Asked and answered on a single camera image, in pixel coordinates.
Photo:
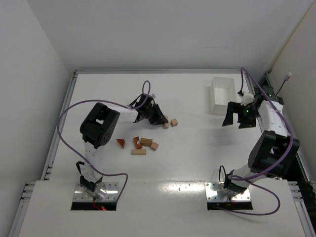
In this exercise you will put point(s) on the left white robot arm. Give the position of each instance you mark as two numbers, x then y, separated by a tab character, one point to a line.
99	125

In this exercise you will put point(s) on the light wood numbered plank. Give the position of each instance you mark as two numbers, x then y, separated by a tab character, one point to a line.
166	125

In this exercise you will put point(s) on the white plastic box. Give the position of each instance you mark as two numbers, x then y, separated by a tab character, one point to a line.
222	91

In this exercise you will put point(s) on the light wood plank block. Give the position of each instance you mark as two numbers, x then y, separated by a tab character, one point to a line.
138	151

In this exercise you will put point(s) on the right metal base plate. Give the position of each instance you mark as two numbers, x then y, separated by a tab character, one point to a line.
215	193

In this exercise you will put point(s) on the red-brown triangle block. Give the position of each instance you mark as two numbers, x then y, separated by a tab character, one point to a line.
121	143

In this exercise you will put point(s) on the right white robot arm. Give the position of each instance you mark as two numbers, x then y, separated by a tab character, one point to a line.
274	152

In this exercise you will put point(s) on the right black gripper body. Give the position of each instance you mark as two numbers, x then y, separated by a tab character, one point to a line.
240	111

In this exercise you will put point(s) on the black cable white plug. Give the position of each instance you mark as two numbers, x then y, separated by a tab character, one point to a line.
286	79

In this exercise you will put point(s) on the small light wood cube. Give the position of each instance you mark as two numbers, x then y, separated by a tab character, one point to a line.
154	146

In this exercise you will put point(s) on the red-brown arch block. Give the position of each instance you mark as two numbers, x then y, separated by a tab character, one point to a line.
136	143

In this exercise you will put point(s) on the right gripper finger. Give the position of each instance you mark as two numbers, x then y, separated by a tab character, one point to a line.
246	123
232	108

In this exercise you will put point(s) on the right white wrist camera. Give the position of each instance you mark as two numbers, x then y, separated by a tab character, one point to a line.
246	98

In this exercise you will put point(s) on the metal base plate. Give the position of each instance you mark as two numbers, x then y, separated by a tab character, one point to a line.
215	193
104	192

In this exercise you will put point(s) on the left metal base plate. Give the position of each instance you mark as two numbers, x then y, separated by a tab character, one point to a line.
104	192

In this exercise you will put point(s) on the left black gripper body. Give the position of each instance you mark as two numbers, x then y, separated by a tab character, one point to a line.
150	113

